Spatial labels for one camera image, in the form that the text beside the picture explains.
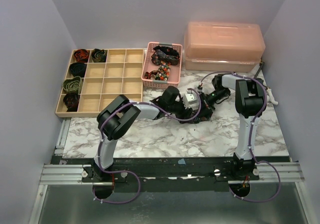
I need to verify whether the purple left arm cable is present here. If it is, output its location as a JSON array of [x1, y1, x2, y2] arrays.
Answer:
[[92, 88, 203, 205]]

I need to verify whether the navy rolled tie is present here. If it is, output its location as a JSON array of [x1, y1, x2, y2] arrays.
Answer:
[[68, 62, 87, 78]]

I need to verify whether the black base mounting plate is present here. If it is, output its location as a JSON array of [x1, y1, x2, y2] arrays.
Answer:
[[49, 155, 260, 193]]

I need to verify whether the pink plastic basket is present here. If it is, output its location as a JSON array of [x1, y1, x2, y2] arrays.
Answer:
[[141, 42, 183, 89]]

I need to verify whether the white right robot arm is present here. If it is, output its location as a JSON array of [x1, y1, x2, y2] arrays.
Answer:
[[199, 73, 267, 180]]

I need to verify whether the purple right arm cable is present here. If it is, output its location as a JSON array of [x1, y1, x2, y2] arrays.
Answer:
[[198, 71, 282, 203]]

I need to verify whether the wooden compartment tray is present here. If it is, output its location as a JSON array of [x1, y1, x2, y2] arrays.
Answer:
[[55, 48, 145, 118]]

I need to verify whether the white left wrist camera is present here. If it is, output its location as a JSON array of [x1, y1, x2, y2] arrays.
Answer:
[[182, 92, 200, 110]]

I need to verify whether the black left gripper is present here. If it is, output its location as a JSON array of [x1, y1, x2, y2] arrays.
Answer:
[[166, 98, 194, 124]]

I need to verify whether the aluminium rail frame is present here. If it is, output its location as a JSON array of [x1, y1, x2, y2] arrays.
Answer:
[[30, 118, 318, 224]]

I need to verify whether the dark floral tie in basket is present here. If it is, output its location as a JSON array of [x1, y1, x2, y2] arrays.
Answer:
[[151, 45, 180, 66]]

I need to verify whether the colourful patterned tie in basket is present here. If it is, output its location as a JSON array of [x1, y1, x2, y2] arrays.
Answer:
[[142, 64, 171, 81]]

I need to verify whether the green dark rolled tie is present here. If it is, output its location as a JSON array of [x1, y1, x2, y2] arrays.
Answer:
[[91, 48, 108, 63]]

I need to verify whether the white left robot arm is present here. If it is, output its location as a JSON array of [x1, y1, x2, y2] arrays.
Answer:
[[93, 86, 193, 182]]

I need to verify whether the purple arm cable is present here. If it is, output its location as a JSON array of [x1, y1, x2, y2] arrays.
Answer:
[[198, 71, 282, 203], [92, 88, 203, 205]]

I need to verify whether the red black rolled tie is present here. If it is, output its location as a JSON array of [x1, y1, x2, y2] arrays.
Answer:
[[73, 49, 90, 63]]

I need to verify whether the dark red rolled tie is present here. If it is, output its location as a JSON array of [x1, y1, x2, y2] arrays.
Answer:
[[63, 93, 80, 112]]

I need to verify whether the navy floral tie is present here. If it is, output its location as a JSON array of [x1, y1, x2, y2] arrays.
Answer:
[[179, 107, 213, 124]]

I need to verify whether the olive green rolled tie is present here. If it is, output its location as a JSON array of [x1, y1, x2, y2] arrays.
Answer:
[[62, 76, 83, 94]]

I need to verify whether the pink translucent storage box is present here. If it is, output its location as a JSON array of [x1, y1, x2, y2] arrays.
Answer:
[[184, 21, 266, 73]]

